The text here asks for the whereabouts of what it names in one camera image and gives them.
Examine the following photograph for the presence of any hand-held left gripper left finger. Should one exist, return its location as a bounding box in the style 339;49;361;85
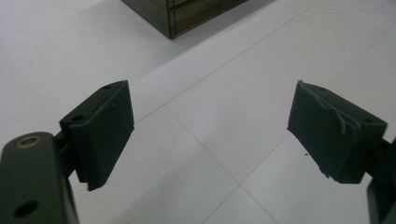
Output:
59;79;135;191

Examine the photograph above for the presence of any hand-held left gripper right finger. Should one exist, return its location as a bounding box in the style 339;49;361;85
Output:
287;79;389;185

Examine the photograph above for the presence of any smoky transparent plastic drawer cabinet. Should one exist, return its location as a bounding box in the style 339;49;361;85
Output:
120;0;249;40

